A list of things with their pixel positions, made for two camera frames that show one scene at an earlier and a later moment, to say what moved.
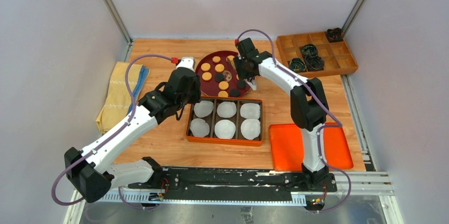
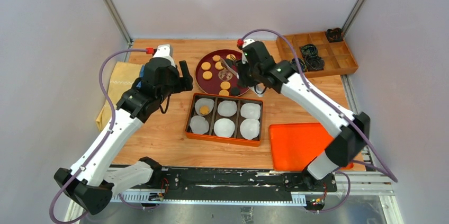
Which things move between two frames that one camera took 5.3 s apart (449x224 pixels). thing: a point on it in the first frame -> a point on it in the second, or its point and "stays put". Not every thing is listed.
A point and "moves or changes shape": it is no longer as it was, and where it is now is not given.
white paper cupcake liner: x=250 y=110 stays put
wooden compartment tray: x=338 y=57 stays put
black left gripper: x=196 y=97 -> x=183 y=83
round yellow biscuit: x=206 y=75 stays put
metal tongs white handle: x=253 y=84 moves or changes shape
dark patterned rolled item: x=314 y=63 stays put
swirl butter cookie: x=216 y=59 -> x=204 y=109
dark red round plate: x=218 y=75 stays put
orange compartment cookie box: x=225 y=121 stays put
